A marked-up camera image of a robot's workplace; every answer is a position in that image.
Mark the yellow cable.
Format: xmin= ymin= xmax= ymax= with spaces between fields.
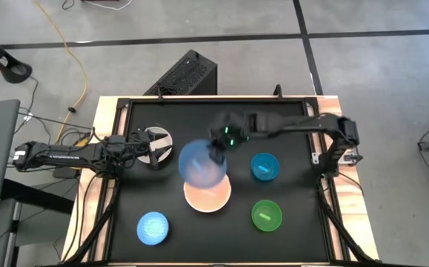
xmin=33 ymin=0 xmax=89 ymax=145

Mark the large white bowl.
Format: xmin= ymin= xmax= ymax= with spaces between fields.
xmin=136 ymin=126 xmax=173 ymax=165

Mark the small green plastic bowl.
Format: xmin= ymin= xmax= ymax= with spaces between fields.
xmin=250 ymin=200 xmax=284 ymax=233

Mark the black thin cable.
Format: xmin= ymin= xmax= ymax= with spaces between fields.
xmin=13 ymin=75 xmax=93 ymax=149

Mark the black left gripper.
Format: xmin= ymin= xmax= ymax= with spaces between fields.
xmin=124 ymin=129 xmax=172 ymax=171

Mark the small teal plastic bowl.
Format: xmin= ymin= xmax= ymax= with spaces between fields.
xmin=250 ymin=152 xmax=280 ymax=182

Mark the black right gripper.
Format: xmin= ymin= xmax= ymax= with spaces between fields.
xmin=208 ymin=110 xmax=253 ymax=166

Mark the black table mat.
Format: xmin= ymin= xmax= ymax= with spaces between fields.
xmin=119 ymin=100 xmax=330 ymax=263

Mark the large blue bowl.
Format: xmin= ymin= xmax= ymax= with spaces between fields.
xmin=178 ymin=139 xmax=228 ymax=190

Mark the black metal table frame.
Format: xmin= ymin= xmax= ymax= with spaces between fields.
xmin=61 ymin=84 xmax=382 ymax=267

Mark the white cable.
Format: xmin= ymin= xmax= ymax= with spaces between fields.
xmin=83 ymin=0 xmax=134 ymax=12

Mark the black computer tower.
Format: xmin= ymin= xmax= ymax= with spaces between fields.
xmin=143 ymin=49 xmax=219 ymax=96

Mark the small blue plastic bowl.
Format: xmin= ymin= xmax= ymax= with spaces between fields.
xmin=136 ymin=211 xmax=170 ymax=246

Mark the large pink bowl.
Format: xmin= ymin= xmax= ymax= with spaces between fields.
xmin=183 ymin=173 xmax=233 ymax=214

